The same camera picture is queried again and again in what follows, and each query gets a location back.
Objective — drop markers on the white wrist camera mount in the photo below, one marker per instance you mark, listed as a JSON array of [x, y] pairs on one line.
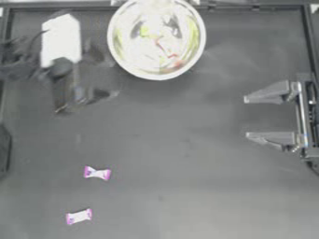
[[62, 39]]

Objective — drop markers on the steel bowl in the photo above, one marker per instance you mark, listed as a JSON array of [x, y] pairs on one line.
[[137, 62]]

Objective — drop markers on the red candy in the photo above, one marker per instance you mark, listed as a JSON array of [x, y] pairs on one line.
[[166, 48]]

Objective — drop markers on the purple bow-shaped candy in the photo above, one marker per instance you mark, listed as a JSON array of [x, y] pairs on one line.
[[98, 173]]

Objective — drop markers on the lime green candy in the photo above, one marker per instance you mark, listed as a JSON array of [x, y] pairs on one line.
[[145, 31]]

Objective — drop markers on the white corner bracket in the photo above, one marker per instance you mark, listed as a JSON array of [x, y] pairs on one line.
[[314, 8]]

